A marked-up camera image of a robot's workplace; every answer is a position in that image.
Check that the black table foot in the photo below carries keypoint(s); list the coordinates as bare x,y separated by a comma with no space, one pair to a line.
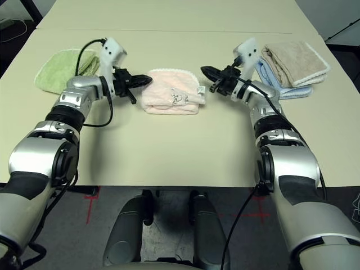
87,190

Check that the grey robot right leg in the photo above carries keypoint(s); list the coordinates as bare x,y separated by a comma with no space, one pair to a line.
209,230

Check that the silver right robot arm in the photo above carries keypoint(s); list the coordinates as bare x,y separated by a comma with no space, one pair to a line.
295,174

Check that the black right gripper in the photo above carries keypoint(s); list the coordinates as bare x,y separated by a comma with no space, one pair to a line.
227,81

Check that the pink embroidered towel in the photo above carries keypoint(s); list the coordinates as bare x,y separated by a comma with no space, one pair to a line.
166,90

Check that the grey robot waist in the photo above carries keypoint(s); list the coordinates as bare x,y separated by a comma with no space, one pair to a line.
146,265

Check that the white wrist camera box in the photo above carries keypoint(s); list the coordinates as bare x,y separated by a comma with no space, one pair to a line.
111,53
249,52

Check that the blue folded towel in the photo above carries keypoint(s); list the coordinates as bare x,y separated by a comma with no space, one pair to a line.
267,76

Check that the black table frame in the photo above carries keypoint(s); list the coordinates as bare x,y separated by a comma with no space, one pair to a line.
36,9

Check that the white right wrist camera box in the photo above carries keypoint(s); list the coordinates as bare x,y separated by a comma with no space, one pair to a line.
249,52

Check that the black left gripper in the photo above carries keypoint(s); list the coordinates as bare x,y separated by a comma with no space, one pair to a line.
122,83

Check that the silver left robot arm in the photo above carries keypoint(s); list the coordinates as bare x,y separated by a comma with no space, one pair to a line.
42,157

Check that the grey power strip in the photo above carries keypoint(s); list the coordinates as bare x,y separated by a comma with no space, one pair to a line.
6,23

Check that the beige folded towel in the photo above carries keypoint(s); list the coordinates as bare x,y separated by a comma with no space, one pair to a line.
298,59

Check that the green folded towel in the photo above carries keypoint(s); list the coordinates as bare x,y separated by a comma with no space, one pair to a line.
56,70

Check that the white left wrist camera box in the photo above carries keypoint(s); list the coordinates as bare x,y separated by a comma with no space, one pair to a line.
111,53

